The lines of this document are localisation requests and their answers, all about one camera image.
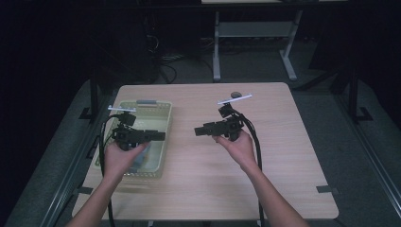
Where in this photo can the black metal stand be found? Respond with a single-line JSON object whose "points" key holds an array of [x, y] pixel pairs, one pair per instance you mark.
{"points": [[353, 94], [94, 91]]}

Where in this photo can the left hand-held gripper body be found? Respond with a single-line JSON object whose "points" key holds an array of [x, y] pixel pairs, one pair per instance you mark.
{"points": [[127, 135]]}

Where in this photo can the small dark round disc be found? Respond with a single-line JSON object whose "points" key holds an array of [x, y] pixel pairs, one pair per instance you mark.
{"points": [[236, 94]]}

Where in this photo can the person's right hand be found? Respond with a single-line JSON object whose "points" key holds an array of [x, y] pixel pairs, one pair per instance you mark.
{"points": [[241, 151]]}

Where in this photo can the black tape strip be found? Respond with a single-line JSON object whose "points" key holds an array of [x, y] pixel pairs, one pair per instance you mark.
{"points": [[326, 189], [84, 190]]}

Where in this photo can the light blue grey knit glove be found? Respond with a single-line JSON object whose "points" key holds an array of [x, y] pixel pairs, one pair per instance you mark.
{"points": [[142, 159]]}

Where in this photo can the white metal desk frame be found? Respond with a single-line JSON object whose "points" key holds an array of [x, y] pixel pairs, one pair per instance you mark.
{"points": [[252, 29]]}

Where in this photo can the person's left hand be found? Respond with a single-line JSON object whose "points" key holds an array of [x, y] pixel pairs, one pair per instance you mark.
{"points": [[116, 162]]}

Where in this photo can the pale green plastic basket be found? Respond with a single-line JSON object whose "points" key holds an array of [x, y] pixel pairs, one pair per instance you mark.
{"points": [[160, 113]]}

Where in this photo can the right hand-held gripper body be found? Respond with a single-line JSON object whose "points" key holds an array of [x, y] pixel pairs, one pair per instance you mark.
{"points": [[228, 126]]}

